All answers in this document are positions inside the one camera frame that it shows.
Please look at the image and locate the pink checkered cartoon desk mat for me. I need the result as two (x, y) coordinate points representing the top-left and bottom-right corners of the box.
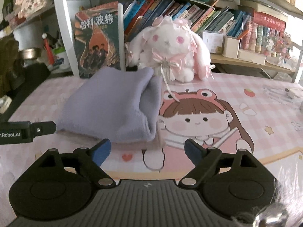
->
(1, 73), (302, 226)

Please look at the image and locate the cream desk organizer box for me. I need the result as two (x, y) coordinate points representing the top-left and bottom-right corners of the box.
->
(222, 36), (240, 58)

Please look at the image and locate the white charger adapter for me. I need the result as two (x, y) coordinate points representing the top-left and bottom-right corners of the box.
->
(285, 88), (303, 99)

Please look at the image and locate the white pen holder jar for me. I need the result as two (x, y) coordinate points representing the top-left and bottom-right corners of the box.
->
(52, 47), (70, 70)

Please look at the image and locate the purple and tan fleece garment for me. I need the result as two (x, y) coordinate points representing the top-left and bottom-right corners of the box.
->
(56, 67), (165, 148)

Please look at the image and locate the red tassel charm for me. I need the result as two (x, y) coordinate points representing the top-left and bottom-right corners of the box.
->
(42, 33), (54, 65)

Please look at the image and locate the row of books on shelf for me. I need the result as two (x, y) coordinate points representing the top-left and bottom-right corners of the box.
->
(124, 0), (286, 50)

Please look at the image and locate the Harry Potter book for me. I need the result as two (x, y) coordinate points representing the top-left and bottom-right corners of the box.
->
(74, 1), (123, 79)

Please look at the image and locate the metal bowl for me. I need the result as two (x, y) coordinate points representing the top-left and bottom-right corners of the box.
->
(19, 48), (42, 60)

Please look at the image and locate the white pink plush bunny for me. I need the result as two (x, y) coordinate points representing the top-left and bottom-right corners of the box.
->
(125, 15), (215, 102)

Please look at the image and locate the olive green jacket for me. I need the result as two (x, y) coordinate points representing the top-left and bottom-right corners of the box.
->
(0, 34), (25, 97)

